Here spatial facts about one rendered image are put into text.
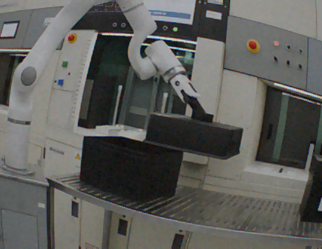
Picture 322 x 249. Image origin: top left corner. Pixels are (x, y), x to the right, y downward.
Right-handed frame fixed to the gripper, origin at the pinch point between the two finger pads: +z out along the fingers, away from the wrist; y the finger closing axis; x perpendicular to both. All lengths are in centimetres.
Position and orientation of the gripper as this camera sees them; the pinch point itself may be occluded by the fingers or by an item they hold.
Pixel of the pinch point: (200, 113)
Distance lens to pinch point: 165.3
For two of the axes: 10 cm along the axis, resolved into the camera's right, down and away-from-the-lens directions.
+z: 5.2, 8.3, -1.9
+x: -7.8, 5.6, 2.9
